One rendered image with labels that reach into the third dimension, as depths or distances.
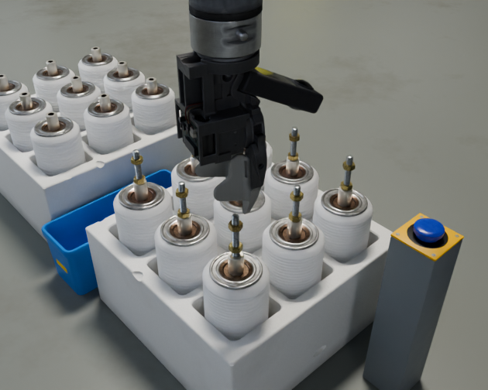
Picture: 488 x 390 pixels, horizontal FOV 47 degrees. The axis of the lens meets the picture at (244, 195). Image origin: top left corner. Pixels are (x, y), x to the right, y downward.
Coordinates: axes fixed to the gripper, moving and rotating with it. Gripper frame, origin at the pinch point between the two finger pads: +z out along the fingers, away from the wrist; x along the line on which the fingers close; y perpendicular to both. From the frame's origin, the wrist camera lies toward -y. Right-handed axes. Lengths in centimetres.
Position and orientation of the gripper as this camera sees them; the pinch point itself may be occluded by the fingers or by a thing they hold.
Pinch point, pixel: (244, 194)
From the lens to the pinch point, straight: 73.3
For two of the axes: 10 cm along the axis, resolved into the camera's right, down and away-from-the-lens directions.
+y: -8.9, 2.7, -3.6
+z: 0.0, 8.0, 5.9
